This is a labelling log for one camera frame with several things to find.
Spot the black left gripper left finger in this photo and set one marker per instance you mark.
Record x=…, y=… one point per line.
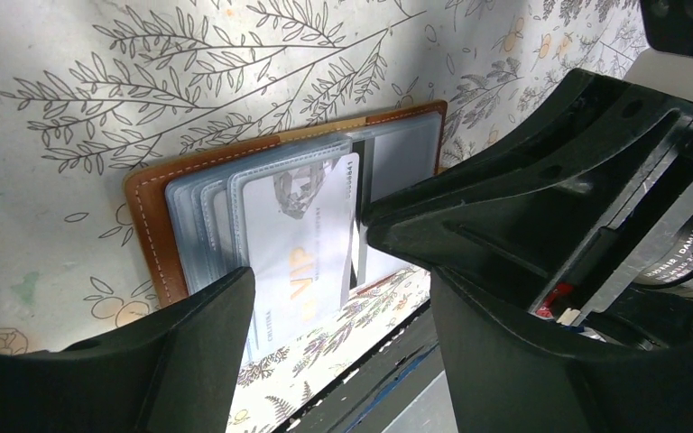
x=174, y=370

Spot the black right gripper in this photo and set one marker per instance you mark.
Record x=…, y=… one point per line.
x=583, y=214

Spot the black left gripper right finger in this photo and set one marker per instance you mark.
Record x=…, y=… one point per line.
x=509, y=371

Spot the white VIP card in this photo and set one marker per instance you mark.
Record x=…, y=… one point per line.
x=295, y=226

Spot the brown leather card holder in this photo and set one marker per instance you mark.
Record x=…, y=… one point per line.
x=145, y=189

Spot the floral patterned table cloth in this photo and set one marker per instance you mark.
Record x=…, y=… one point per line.
x=91, y=91

